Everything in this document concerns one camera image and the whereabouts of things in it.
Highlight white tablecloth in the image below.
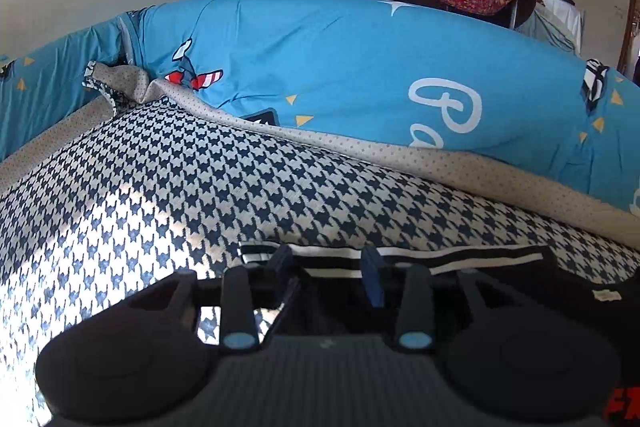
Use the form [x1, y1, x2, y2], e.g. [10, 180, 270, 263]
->
[542, 0, 584, 50]

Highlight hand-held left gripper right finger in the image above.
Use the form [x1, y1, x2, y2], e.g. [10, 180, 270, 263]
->
[360, 246, 538, 353]

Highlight grey pillow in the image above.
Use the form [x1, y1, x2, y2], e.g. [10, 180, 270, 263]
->
[520, 9, 583, 55]

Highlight black pants with white stripes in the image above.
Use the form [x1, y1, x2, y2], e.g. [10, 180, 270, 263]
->
[240, 241, 640, 427]

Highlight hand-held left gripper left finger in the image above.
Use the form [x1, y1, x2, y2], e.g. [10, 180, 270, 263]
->
[120, 243, 301, 353]

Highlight brown wooden door frame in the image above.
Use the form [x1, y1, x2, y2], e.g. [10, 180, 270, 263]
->
[617, 0, 640, 84]

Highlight houndstooth bed mat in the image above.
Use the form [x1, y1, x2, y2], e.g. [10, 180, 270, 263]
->
[0, 97, 640, 427]

